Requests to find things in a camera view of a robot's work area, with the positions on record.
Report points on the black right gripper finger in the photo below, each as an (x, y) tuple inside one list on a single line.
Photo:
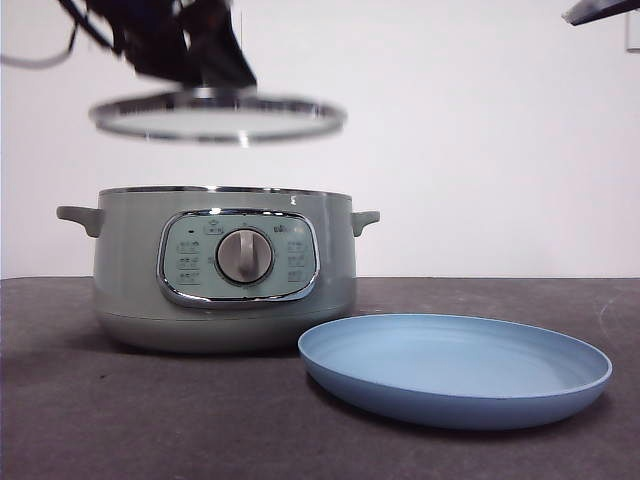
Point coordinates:
[(610, 11)]

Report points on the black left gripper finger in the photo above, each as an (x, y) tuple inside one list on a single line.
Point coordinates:
[(227, 55), (165, 50)]

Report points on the glass lid with green knob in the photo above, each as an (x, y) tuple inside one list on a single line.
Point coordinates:
[(210, 122)]

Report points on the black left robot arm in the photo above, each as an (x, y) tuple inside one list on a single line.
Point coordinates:
[(145, 15)]

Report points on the pale green electric steamer pot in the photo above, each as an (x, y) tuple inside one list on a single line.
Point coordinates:
[(130, 260)]

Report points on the blue round plate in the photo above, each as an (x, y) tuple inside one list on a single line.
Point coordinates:
[(450, 400)]

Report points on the grey round control dial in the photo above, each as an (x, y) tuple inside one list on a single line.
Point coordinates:
[(245, 257)]

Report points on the white wall plate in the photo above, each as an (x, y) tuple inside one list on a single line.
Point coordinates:
[(633, 40)]

